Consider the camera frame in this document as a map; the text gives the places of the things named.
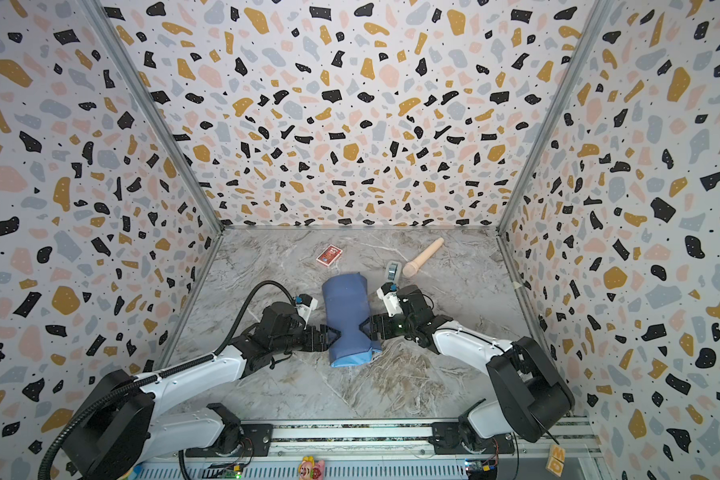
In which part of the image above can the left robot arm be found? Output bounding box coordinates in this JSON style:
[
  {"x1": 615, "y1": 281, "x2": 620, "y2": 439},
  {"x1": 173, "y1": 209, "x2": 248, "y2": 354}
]
[{"x1": 38, "y1": 302, "x2": 341, "y2": 479}]

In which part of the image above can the pink yellow figure toy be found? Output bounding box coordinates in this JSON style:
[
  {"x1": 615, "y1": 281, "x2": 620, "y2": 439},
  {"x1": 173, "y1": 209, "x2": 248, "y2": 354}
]
[{"x1": 298, "y1": 456, "x2": 325, "y2": 480}]

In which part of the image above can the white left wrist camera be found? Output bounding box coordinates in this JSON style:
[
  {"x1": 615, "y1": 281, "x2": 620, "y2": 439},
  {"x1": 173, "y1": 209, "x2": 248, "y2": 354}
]
[{"x1": 294, "y1": 294, "x2": 319, "y2": 322}]

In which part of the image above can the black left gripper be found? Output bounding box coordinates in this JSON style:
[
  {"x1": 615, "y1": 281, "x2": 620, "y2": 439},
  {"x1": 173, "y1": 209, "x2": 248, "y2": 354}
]
[{"x1": 271, "y1": 323, "x2": 341, "y2": 356}]

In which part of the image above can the aluminium corner post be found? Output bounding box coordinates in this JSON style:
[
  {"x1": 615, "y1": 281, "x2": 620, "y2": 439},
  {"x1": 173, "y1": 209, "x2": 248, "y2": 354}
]
[
  {"x1": 497, "y1": 0, "x2": 613, "y2": 237},
  {"x1": 79, "y1": 1, "x2": 224, "y2": 235}
]

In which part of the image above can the blue wrapping paper sheet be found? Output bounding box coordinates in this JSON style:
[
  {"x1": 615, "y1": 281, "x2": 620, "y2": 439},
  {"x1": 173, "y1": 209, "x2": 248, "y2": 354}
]
[{"x1": 322, "y1": 273, "x2": 381, "y2": 368}]

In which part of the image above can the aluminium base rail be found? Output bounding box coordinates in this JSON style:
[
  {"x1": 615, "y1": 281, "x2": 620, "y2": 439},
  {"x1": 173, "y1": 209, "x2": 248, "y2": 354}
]
[{"x1": 128, "y1": 417, "x2": 610, "y2": 479}]

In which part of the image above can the wooden letter block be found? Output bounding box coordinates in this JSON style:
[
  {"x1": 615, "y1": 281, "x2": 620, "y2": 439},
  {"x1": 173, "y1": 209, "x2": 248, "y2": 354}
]
[{"x1": 546, "y1": 444, "x2": 566, "y2": 478}]

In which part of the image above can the beige microphone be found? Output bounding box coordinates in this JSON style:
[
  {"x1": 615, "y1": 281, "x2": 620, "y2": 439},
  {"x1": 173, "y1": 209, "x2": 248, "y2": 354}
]
[{"x1": 402, "y1": 237, "x2": 445, "y2": 278}]

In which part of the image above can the aluminium left corner post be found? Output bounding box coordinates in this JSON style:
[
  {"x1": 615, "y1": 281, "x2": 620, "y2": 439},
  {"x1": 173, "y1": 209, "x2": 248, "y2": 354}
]
[{"x1": 79, "y1": 1, "x2": 224, "y2": 235}]

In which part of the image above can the aluminium right corner post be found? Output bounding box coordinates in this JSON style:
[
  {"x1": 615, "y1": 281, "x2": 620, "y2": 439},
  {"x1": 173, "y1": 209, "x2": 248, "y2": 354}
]
[{"x1": 497, "y1": 0, "x2": 613, "y2": 237}]

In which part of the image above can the black corrugated left cable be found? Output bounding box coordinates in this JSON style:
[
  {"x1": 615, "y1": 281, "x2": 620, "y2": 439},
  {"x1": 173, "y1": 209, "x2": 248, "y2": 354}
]
[{"x1": 37, "y1": 280, "x2": 295, "y2": 480}]

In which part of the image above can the red playing card box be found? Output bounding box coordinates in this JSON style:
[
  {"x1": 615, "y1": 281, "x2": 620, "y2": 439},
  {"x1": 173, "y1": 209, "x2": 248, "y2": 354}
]
[{"x1": 316, "y1": 245, "x2": 343, "y2": 267}]

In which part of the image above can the grey tape dispenser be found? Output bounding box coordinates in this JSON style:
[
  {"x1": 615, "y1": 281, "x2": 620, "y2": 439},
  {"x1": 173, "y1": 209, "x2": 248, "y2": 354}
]
[{"x1": 385, "y1": 260, "x2": 403, "y2": 284}]

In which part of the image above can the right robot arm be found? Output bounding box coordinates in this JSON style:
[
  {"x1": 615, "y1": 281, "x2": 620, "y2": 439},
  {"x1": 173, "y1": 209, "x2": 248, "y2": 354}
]
[{"x1": 359, "y1": 284, "x2": 575, "y2": 453}]

